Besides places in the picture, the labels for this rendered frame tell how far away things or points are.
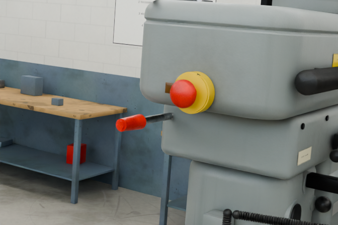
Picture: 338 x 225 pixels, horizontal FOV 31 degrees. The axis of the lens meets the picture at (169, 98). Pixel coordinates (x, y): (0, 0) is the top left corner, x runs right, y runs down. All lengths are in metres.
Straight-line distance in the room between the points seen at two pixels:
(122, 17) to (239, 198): 5.48
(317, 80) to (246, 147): 0.18
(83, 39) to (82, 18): 0.24
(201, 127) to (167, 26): 0.19
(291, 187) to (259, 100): 0.23
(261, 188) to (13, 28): 6.61
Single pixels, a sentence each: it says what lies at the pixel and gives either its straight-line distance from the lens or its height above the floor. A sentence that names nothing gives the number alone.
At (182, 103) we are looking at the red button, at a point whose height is 1.75.
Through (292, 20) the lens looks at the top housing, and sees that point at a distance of 0.85.
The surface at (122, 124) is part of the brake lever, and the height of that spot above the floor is 1.70.
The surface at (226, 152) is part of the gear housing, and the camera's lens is 0.97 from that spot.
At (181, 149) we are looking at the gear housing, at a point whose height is 1.65.
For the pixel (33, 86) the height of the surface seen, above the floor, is 0.98.
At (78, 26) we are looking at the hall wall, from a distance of 6.80.
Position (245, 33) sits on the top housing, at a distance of 0.84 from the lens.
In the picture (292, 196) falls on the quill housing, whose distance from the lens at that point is 1.03.
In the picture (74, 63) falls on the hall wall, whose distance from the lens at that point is 6.85.
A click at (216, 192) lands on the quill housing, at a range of 1.04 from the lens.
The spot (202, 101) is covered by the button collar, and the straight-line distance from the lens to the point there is 0.85.
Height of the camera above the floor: 1.87
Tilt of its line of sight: 8 degrees down
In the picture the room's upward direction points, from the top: 4 degrees clockwise
